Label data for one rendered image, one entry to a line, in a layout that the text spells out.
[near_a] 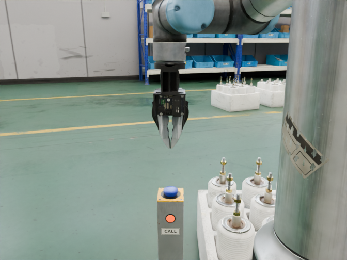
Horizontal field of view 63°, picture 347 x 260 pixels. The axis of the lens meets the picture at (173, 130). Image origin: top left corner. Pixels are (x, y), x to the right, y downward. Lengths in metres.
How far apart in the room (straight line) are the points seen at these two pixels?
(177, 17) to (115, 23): 5.24
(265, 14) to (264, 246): 0.39
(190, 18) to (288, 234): 0.38
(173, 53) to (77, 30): 5.11
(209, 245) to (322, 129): 0.67
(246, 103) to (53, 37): 3.77
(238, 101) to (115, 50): 3.23
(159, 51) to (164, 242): 0.50
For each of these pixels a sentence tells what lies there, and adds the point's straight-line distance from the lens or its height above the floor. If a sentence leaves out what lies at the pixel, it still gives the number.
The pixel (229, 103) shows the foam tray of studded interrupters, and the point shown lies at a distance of 3.07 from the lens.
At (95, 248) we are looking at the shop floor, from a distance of 1.14.
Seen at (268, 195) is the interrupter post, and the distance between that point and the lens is 0.90.
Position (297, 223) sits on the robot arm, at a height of 0.58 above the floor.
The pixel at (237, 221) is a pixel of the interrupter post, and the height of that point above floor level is 0.27.
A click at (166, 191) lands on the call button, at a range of 0.77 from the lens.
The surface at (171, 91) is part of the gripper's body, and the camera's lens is 0.63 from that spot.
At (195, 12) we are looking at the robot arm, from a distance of 0.52.
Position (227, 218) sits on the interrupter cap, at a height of 0.25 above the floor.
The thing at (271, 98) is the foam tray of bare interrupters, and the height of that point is 0.11.
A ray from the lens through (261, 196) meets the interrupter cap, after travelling 0.94.
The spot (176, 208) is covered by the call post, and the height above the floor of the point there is 0.29.
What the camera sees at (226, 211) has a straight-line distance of 0.86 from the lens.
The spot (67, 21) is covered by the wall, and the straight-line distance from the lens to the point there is 5.71.
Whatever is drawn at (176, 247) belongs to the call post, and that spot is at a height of 0.17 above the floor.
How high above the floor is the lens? 0.71
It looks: 17 degrees down
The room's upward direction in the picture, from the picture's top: straight up
